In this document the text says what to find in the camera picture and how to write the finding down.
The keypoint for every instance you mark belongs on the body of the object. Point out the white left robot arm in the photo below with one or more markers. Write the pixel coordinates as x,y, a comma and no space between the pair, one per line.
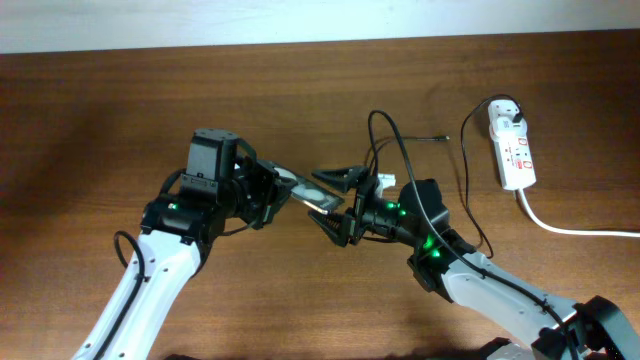
177,233

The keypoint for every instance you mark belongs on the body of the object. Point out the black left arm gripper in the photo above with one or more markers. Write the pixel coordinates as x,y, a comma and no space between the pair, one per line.
266,173

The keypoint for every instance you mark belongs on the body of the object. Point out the black Galaxy flip phone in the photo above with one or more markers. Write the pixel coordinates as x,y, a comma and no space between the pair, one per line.
316,197

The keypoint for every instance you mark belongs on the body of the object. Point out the white USB charger plug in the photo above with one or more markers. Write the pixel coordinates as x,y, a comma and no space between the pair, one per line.
506,120

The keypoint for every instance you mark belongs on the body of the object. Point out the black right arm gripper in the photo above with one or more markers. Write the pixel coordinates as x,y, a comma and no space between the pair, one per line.
350,225

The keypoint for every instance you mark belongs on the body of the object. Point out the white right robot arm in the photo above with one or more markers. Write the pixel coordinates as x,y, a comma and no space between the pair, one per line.
545,326

